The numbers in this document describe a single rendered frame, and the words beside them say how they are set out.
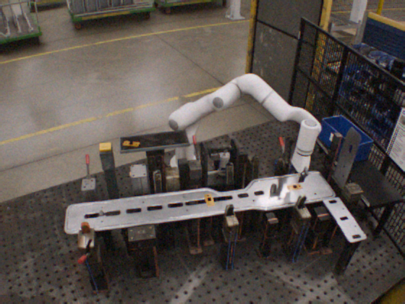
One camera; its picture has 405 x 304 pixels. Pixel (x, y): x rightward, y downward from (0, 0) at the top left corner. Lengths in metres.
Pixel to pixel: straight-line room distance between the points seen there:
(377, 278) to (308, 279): 0.38
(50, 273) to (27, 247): 0.24
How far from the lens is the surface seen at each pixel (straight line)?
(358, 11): 5.95
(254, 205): 1.74
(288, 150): 1.90
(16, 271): 2.04
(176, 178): 1.76
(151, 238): 1.55
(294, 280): 1.87
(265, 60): 4.52
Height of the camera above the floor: 2.22
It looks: 37 degrees down
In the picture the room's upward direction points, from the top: 2 degrees clockwise
